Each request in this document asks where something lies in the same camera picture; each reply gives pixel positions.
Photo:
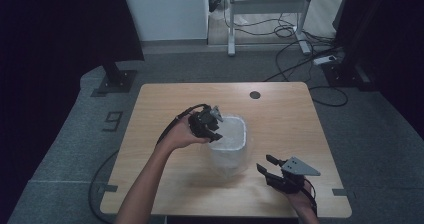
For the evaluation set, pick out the white cabinet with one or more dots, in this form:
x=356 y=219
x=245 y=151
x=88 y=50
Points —
x=166 y=10

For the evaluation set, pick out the white power strip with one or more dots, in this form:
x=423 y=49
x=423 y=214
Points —
x=324 y=60

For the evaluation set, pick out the black round table grommet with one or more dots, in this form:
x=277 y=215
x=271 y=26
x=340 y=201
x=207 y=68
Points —
x=255 y=95

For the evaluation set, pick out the person's right hand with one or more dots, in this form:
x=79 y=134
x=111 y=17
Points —
x=301 y=197

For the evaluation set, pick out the dark curtain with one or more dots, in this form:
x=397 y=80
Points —
x=50 y=50

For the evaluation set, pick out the black stand with base plate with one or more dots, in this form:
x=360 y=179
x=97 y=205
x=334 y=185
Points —
x=116 y=79

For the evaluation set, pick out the person's left hand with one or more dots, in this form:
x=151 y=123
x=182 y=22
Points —
x=183 y=134

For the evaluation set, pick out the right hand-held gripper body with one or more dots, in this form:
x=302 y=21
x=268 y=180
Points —
x=293 y=174

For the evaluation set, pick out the clear plastic bin bag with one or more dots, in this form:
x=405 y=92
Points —
x=248 y=157

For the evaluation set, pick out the black stand base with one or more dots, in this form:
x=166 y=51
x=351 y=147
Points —
x=343 y=75

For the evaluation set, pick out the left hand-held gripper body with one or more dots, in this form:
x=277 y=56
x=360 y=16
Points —
x=201 y=120

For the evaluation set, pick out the white plastic trash bin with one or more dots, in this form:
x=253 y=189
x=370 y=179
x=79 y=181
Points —
x=230 y=150

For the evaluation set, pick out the white metal desk frame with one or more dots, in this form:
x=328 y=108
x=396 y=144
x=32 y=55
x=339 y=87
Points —
x=266 y=5

